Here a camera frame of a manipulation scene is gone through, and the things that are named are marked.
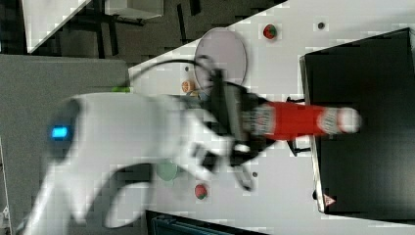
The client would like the blue metal frame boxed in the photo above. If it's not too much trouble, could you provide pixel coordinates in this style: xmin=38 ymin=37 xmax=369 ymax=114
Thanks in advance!
xmin=146 ymin=210 xmax=266 ymax=235

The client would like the toy strawberry near colander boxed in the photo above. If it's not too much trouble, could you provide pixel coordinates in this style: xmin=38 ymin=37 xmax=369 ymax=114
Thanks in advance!
xmin=195 ymin=184 xmax=208 ymax=200

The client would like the black toaster oven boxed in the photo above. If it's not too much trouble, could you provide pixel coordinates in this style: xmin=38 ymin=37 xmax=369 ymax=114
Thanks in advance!
xmin=300 ymin=28 xmax=415 ymax=224

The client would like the green cylinder object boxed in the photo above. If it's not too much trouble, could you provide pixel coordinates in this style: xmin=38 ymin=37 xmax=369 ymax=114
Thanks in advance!
xmin=112 ymin=86 xmax=131 ymax=93

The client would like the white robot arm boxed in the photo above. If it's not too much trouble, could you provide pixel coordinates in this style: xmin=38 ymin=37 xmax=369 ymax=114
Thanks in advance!
xmin=18 ymin=71 xmax=275 ymax=235

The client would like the green perforated colander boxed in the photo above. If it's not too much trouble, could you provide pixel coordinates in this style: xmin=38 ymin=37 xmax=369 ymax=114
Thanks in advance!
xmin=156 ymin=161 xmax=180 ymax=181

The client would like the lavender oval plate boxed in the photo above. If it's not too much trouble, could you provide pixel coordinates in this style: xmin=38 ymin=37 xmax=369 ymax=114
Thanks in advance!
xmin=194 ymin=27 xmax=248 ymax=85

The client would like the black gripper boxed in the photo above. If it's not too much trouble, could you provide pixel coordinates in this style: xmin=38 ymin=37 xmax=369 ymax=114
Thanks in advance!
xmin=202 ymin=69 xmax=275 ymax=166

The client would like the blue small bowl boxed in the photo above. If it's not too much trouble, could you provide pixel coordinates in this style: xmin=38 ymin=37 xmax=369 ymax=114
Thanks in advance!
xmin=198 ymin=91 xmax=209 ymax=101

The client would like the toy strawberry near plate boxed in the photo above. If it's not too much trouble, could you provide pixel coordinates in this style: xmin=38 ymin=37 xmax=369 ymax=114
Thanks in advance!
xmin=262 ymin=24 xmax=277 ymax=40

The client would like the toy orange slice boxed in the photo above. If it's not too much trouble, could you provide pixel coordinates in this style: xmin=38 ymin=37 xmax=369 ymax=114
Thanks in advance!
xmin=181 ymin=80 xmax=196 ymax=93

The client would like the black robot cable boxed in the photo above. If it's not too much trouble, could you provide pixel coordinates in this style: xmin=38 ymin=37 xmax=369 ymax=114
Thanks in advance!
xmin=128 ymin=55 xmax=216 ymax=89

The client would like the red ketchup bottle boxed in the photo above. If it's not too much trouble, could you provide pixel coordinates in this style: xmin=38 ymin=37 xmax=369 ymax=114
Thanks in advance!
xmin=247 ymin=102 xmax=361 ymax=140

